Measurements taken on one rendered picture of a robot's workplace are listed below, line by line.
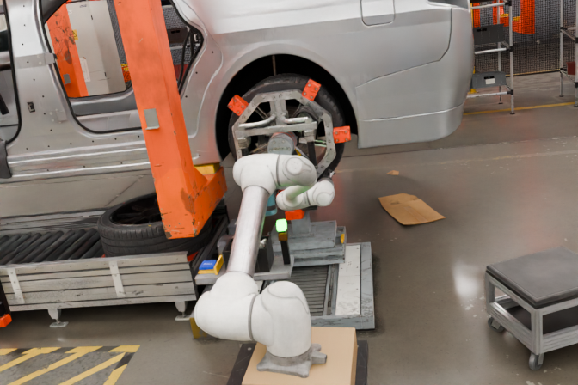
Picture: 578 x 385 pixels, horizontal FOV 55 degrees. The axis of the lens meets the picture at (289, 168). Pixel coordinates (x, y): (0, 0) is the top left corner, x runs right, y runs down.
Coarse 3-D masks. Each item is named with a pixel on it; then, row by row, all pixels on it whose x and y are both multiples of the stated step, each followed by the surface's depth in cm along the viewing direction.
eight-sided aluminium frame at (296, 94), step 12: (264, 96) 292; (276, 96) 291; (288, 96) 290; (300, 96) 289; (252, 108) 295; (312, 108) 290; (240, 120) 297; (324, 120) 291; (240, 156) 304; (324, 156) 303; (324, 168) 300
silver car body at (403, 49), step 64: (64, 0) 469; (192, 0) 292; (256, 0) 287; (320, 0) 282; (384, 0) 279; (448, 0) 299; (0, 64) 416; (192, 64) 306; (384, 64) 288; (448, 64) 286; (0, 128) 412; (64, 128) 325; (128, 128) 322; (192, 128) 315; (384, 128) 299; (448, 128) 298
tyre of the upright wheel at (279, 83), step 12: (264, 84) 299; (276, 84) 297; (288, 84) 297; (300, 84) 296; (252, 96) 301; (324, 96) 296; (324, 108) 298; (336, 108) 300; (336, 120) 299; (228, 132) 310; (336, 144) 303; (336, 156) 306
